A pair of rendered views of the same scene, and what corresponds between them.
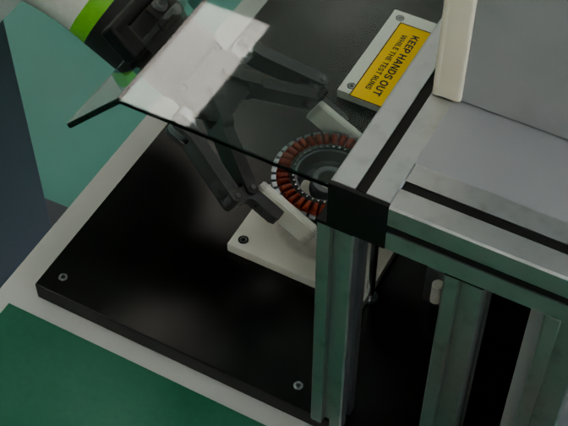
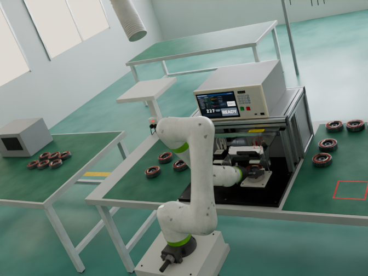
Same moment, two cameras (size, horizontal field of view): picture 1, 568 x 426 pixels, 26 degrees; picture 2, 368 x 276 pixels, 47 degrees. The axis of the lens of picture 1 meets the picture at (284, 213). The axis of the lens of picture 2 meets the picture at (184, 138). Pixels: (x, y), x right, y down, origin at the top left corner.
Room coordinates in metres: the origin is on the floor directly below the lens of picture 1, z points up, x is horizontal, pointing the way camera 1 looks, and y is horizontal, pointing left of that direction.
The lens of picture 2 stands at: (0.81, 2.12, 2.16)
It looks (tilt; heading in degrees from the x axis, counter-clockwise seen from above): 25 degrees down; 278
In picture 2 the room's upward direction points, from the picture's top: 19 degrees counter-clockwise
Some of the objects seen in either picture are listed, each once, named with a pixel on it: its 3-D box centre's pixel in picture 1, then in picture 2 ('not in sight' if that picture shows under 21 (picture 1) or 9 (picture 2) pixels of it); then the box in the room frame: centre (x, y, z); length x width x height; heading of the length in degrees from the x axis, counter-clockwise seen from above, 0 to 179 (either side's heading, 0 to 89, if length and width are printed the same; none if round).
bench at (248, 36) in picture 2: not in sight; (205, 66); (1.02, -3.98, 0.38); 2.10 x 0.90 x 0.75; 152
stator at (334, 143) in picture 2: not in sight; (327, 144); (0.30, -0.22, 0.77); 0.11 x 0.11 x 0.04
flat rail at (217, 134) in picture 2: not in sight; (233, 134); (0.84, -0.19, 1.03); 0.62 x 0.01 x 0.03; 152
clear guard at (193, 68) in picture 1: (311, 76); (256, 140); (0.72, -0.02, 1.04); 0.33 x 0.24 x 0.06; 62
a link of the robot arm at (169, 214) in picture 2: not in sight; (176, 222); (1.20, 0.51, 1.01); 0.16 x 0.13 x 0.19; 153
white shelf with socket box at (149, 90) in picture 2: not in sight; (155, 113); (1.41, -1.04, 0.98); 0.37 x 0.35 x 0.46; 152
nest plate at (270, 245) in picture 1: (328, 223); (256, 178); (0.78, -0.05, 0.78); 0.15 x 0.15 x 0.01; 62
